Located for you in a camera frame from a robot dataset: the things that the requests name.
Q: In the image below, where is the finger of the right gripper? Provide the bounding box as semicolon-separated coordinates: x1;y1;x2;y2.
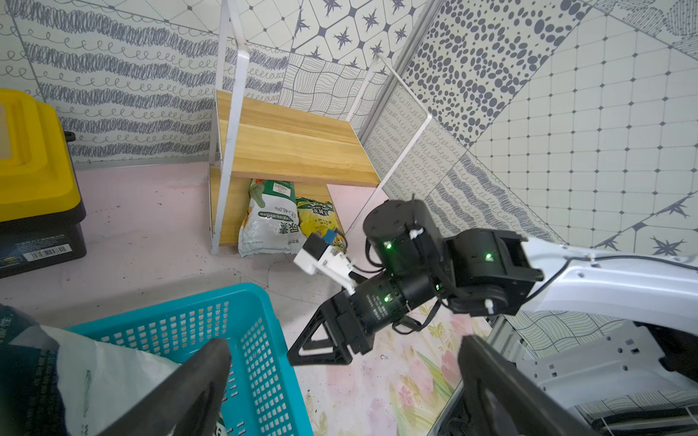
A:
287;307;352;366

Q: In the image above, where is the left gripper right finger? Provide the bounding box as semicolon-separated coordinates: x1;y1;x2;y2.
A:
457;336;594;436

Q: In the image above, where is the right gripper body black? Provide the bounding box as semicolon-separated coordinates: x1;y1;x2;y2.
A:
329;272;436;354

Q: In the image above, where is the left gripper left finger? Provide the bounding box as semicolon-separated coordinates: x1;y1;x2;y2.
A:
102;338;231;435

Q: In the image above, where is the teal plastic basket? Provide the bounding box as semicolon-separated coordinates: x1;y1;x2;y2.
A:
70;283;313;435

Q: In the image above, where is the clear white fertilizer bag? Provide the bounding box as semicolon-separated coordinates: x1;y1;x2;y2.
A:
38;325;178;435

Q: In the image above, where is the yellow small fertilizer bag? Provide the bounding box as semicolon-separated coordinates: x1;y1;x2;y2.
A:
296;197;347;252

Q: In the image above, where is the white green small fertilizer bag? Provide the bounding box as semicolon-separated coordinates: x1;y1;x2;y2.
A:
238;179;306;257

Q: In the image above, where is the tall dark green fertilizer bag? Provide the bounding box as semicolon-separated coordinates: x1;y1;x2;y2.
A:
1;305;65;435

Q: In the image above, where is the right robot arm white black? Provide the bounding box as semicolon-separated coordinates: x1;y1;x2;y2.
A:
287;200;697;366

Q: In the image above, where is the yellow black toolbox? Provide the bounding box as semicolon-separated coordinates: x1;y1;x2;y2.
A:
1;89;87;278

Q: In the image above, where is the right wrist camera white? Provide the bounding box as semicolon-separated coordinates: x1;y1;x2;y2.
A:
294;234;357;295

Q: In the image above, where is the wooden white frame shelf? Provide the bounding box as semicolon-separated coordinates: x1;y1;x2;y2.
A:
208;1;432;255

